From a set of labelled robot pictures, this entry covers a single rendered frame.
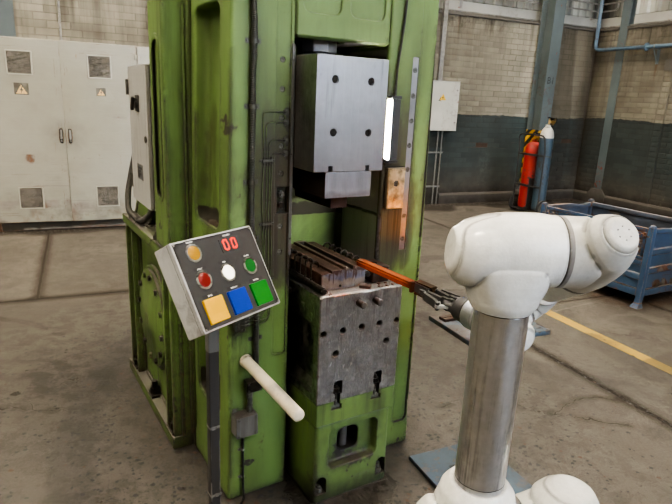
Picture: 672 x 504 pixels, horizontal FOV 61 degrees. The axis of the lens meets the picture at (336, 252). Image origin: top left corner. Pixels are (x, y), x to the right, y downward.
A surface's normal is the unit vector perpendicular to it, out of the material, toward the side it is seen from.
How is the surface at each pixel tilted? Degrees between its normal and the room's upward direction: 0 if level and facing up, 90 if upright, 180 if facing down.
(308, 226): 90
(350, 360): 90
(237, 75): 90
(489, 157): 89
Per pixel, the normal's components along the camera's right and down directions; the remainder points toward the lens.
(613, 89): -0.91, 0.07
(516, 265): -0.01, 0.33
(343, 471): 0.52, 0.24
